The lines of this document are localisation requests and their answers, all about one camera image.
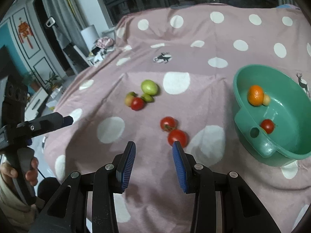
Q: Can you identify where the red tomato with stem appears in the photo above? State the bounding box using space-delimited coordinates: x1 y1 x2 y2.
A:
160 116 177 132

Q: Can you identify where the potted plant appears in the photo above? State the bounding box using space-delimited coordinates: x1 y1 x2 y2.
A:
45 72 60 91

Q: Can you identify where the black television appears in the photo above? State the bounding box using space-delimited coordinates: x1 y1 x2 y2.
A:
0 45 18 79

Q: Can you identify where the green plastic basin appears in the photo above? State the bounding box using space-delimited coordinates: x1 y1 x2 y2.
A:
232 65 310 167

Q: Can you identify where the pink polka dot cloth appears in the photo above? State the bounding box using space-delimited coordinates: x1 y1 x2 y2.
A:
44 4 310 232

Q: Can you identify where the white cylindrical lamp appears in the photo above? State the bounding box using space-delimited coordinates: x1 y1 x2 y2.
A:
81 25 99 51

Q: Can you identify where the small red tomato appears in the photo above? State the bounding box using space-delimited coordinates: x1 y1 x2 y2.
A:
131 97 145 111

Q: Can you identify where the left hand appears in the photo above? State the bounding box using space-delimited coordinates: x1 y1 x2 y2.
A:
1 157 38 189

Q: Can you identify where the small beige fruit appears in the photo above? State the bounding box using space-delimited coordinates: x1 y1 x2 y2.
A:
124 95 135 107

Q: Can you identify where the small dark green fruit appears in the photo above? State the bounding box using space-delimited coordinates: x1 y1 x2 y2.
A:
127 91 138 97

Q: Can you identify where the orange tangerine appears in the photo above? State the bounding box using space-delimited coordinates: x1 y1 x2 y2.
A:
247 85 264 107

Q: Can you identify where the large red tomato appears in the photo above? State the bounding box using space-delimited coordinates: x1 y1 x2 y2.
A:
167 129 188 148

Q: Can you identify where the large green fruit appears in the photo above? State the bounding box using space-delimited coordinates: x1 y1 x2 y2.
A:
141 79 158 96

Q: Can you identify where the pale round fruit in basin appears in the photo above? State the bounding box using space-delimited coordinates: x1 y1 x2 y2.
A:
262 94 271 106

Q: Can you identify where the pink crumpled cloth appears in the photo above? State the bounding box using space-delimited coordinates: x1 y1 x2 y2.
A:
95 36 114 49

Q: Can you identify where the red chinese knot decoration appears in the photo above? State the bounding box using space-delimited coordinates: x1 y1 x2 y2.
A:
18 17 33 49

